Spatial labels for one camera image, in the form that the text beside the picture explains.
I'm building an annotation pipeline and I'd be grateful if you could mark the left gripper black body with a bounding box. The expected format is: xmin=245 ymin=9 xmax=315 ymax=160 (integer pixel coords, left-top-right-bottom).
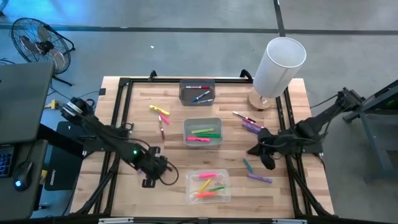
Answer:
xmin=139 ymin=153 xmax=172 ymax=182

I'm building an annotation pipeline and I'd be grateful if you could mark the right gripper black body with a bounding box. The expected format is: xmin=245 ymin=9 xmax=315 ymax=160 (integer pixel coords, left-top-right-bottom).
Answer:
xmin=259 ymin=127 xmax=292 ymax=156

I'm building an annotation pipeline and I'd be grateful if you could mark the teal highlighter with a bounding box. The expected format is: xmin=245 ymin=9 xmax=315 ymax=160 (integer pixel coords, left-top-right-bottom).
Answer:
xmin=243 ymin=157 xmax=254 ymax=174

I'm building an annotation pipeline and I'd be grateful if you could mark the purple marker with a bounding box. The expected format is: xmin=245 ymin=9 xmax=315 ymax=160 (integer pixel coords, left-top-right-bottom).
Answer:
xmin=241 ymin=120 xmax=262 ymax=131
xmin=242 ymin=124 xmax=261 ymax=134

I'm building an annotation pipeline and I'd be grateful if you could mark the pink marker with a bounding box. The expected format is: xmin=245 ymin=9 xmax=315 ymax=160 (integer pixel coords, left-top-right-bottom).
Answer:
xmin=185 ymin=136 xmax=211 ymax=143

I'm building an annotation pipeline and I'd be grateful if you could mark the light green marker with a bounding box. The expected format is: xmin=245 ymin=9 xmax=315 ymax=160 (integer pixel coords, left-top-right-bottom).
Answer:
xmin=190 ymin=127 xmax=215 ymax=135

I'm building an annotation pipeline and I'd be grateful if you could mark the yellow highlighter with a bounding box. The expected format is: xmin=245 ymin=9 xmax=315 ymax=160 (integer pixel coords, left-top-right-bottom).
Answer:
xmin=198 ymin=178 xmax=213 ymax=194
xmin=149 ymin=105 xmax=171 ymax=116

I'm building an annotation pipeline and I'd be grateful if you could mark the thin brown marker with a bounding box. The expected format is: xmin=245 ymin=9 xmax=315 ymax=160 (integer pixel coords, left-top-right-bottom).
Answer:
xmin=157 ymin=114 xmax=166 ymax=141

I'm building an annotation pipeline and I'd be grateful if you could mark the red and white marker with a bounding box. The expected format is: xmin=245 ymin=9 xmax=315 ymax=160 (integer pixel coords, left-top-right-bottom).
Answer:
xmin=242 ymin=117 xmax=265 ymax=129

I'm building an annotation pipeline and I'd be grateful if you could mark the black and white marker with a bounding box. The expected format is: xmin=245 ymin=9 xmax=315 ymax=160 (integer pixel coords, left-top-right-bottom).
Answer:
xmin=232 ymin=111 xmax=257 ymax=123

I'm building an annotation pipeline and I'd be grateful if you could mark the frosted grey plastic bin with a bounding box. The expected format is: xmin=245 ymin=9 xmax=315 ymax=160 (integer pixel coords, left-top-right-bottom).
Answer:
xmin=182 ymin=117 xmax=224 ymax=147

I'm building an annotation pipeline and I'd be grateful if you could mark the silver aluminium bar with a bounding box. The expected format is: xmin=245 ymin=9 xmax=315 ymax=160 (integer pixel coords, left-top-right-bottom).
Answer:
xmin=271 ymin=218 xmax=308 ymax=224
xmin=98 ymin=217 xmax=135 ymax=224

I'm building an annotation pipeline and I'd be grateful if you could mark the dark smoked plastic bin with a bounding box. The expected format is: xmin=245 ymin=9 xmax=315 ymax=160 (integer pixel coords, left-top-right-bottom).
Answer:
xmin=178 ymin=78 xmax=216 ymax=107

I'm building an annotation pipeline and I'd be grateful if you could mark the clear plastic bin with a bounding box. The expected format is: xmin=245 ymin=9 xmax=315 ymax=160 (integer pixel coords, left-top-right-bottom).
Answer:
xmin=185 ymin=169 xmax=232 ymax=205

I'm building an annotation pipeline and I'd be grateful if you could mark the white lamp with wooden base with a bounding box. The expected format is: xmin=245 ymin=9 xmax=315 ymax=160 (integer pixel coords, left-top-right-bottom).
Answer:
xmin=247 ymin=36 xmax=308 ymax=112

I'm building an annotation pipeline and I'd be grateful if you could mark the black flat case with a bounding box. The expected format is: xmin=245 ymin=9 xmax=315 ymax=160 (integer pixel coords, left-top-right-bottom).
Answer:
xmin=44 ymin=120 xmax=86 ymax=192

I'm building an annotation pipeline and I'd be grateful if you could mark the dark metal side table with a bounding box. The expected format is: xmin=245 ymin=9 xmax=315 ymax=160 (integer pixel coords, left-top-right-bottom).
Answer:
xmin=343 ymin=79 xmax=398 ymax=183

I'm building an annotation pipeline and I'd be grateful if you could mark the black computer mouse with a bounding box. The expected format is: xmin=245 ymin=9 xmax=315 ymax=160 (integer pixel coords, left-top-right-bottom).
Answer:
xmin=12 ymin=161 xmax=34 ymax=192

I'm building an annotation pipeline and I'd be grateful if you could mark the black desk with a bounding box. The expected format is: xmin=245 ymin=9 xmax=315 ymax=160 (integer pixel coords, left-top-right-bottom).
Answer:
xmin=0 ymin=139 xmax=50 ymax=222

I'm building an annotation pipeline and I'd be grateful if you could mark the grey desk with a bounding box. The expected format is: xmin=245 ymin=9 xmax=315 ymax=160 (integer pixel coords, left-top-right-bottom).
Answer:
xmin=0 ymin=61 xmax=56 ymax=144

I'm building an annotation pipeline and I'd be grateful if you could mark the black keyboard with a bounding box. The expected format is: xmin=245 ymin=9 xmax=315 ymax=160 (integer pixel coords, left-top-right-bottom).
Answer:
xmin=0 ymin=145 xmax=16 ymax=179

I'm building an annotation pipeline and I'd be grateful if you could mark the black floor fan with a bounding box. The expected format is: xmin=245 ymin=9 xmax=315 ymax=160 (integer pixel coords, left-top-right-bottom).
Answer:
xmin=10 ymin=17 xmax=76 ymax=87

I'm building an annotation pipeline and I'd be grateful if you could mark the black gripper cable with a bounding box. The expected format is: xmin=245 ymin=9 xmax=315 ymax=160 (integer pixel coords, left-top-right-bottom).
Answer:
xmin=160 ymin=158 xmax=180 ymax=187

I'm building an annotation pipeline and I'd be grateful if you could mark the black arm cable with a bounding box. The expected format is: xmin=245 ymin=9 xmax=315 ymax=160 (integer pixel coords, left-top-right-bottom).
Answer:
xmin=309 ymin=92 xmax=343 ymax=110

